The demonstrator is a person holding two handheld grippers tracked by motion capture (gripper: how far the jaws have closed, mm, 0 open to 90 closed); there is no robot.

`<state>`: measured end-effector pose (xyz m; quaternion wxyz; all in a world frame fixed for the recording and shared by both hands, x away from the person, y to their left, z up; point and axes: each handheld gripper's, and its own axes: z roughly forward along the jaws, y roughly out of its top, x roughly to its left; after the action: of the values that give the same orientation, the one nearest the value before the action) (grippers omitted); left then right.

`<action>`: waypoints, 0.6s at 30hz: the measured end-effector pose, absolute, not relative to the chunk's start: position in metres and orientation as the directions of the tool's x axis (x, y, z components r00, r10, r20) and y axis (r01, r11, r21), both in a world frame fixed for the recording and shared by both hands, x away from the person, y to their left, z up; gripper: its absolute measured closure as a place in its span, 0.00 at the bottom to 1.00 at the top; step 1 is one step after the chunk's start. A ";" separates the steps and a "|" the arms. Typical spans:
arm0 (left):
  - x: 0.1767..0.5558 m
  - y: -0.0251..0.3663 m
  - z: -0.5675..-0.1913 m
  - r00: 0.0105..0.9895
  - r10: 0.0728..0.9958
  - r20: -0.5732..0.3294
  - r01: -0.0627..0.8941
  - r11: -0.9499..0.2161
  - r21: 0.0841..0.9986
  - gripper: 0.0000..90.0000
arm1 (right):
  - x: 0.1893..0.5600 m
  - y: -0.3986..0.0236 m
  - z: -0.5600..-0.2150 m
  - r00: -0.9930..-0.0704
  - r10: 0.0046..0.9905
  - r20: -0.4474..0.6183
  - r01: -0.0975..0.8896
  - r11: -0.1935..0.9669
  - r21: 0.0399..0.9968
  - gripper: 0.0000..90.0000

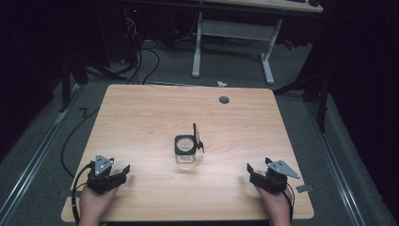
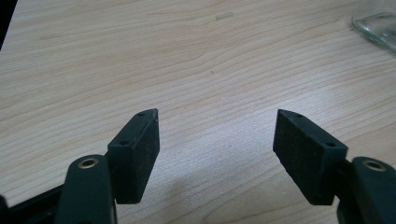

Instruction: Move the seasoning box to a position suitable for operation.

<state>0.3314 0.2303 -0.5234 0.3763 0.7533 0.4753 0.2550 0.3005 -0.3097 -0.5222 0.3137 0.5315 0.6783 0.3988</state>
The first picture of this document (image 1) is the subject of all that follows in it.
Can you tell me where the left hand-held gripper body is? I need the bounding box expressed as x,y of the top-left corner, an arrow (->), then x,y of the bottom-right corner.
86,153 -> 128,194

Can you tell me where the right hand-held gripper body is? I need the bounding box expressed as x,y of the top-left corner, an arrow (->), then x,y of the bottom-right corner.
248,159 -> 301,195

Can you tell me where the person's left hand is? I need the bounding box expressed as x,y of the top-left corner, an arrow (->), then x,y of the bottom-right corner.
77,184 -> 120,226

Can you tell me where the person's right hand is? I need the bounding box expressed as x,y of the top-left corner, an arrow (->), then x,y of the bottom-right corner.
254,184 -> 294,226

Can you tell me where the grey tape strip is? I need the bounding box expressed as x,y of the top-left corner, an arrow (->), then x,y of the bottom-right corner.
295,184 -> 315,194
58,189 -> 83,200

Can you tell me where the clear jar with black flip lid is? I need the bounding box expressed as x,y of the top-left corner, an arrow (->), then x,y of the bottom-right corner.
173,122 -> 206,165

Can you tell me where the black metal stand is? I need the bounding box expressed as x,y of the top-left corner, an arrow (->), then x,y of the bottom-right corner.
272,70 -> 331,134
57,55 -> 90,113

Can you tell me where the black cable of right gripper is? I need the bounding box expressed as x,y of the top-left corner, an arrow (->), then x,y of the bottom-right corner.
280,183 -> 296,222

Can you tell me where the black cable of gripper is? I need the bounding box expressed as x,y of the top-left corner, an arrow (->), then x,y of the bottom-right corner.
280,183 -> 296,222
71,161 -> 95,226

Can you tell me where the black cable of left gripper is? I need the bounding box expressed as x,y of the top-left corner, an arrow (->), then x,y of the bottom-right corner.
71,161 -> 95,226

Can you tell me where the black cable on floor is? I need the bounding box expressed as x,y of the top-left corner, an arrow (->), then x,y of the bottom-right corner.
60,107 -> 100,179

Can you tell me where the metal floor rail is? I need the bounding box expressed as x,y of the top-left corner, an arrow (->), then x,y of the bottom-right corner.
304,99 -> 369,226
0,84 -> 87,221

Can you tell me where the bundle of black cables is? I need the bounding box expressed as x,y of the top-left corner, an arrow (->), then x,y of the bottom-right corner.
110,12 -> 162,86

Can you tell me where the white frame desk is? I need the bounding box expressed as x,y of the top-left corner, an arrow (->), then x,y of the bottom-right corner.
191,0 -> 325,87

